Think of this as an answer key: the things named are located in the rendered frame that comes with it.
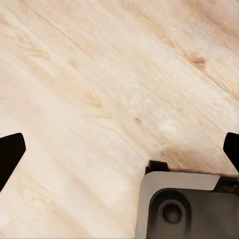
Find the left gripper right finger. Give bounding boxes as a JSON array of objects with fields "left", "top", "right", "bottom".
[{"left": 223, "top": 132, "right": 239, "bottom": 173}]

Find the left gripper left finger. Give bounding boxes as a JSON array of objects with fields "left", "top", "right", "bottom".
[{"left": 0, "top": 132, "right": 26, "bottom": 192}]

